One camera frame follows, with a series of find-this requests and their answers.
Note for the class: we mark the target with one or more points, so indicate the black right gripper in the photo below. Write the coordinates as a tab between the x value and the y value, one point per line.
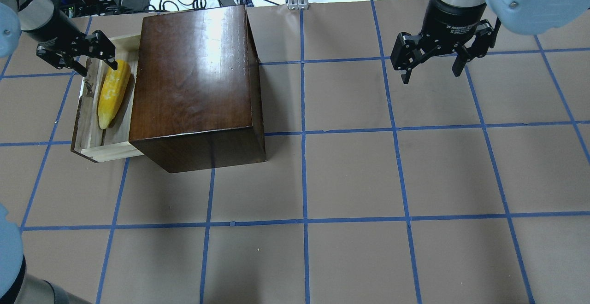
451	22

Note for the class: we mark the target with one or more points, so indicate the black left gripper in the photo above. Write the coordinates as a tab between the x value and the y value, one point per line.
58	29

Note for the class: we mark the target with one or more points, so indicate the yellow corn cob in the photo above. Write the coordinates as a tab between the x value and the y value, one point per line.
112	93

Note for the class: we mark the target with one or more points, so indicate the light wood drawer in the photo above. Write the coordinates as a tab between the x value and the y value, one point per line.
88	140

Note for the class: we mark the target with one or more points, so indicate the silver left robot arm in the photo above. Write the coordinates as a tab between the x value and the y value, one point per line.
60	42

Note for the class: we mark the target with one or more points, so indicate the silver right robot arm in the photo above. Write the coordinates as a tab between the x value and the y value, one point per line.
527	17

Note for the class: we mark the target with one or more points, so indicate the dark brown wooden cabinet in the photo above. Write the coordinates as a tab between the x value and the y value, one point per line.
197	101

